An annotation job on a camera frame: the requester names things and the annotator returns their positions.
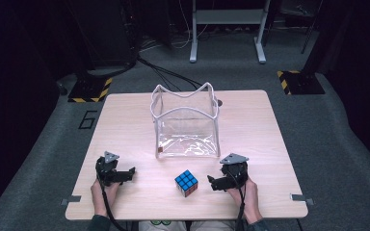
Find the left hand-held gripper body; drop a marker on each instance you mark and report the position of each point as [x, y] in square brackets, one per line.
[107, 170]

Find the person's left hand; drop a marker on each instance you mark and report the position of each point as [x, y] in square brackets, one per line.
[104, 197]

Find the black caster wheel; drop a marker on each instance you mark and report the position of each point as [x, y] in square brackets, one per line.
[62, 88]

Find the clear plastic bag white trim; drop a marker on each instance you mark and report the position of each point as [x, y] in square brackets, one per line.
[186, 128]

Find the white metal desk frame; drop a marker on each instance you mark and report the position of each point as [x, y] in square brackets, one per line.
[228, 16]

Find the dark round table grommet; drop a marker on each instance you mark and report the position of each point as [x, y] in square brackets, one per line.
[220, 103]

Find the multicoloured puzzle cube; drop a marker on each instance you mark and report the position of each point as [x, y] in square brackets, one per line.
[186, 183]

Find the person's light clothing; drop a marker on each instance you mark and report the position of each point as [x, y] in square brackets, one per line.
[186, 226]

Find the grey metal table bracket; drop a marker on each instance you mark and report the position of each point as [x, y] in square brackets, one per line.
[302, 199]
[71, 199]

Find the black stand yellow striped base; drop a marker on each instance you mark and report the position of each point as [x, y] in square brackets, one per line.
[302, 82]
[91, 88]

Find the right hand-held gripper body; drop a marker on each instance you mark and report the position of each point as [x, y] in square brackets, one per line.
[236, 170]

